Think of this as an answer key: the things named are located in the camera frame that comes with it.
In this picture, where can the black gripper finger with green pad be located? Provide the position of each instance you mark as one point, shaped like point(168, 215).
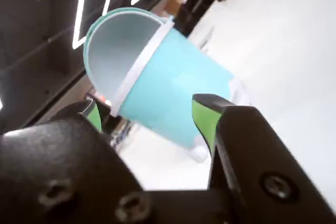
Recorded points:
point(262, 169)
point(65, 171)

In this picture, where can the teal whale-shaped bin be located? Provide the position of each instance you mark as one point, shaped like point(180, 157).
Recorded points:
point(178, 82)

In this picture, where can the black desk partition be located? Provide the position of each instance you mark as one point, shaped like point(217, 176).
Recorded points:
point(194, 6)

